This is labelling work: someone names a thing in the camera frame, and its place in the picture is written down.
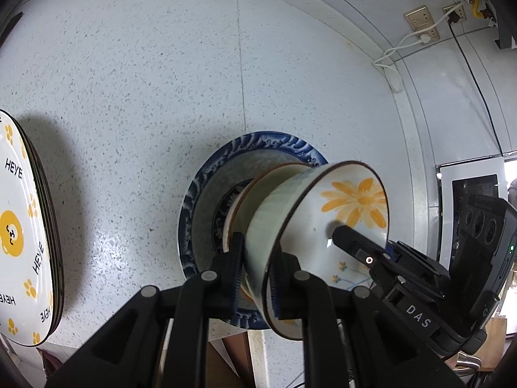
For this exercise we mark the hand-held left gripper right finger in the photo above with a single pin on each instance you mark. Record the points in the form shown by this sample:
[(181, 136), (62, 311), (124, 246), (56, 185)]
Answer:
[(274, 291)]

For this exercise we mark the wall socket with white plug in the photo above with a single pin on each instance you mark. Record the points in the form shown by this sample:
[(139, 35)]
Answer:
[(429, 35)]

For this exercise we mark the brown wooden cabinet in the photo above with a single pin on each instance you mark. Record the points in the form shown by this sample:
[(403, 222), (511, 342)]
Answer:
[(230, 363)]

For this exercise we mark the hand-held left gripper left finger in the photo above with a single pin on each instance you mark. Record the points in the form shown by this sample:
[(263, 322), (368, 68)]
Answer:
[(237, 291)]

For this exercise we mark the blue rim ceramic bowl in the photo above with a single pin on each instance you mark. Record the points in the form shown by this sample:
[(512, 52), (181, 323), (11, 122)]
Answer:
[(210, 210)]

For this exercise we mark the dark wall box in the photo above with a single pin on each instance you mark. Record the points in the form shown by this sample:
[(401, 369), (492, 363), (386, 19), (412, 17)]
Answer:
[(505, 16)]

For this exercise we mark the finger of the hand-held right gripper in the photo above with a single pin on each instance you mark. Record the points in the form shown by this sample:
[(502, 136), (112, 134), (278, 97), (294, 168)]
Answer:
[(391, 252), (359, 250)]

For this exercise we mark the beige wall socket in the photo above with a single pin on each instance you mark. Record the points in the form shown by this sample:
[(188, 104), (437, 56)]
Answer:
[(418, 18)]

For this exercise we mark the wall socket with black plug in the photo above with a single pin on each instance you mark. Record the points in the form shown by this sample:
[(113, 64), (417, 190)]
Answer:
[(454, 12)]

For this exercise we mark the white kitchen appliance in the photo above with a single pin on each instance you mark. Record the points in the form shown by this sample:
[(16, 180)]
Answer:
[(446, 210)]

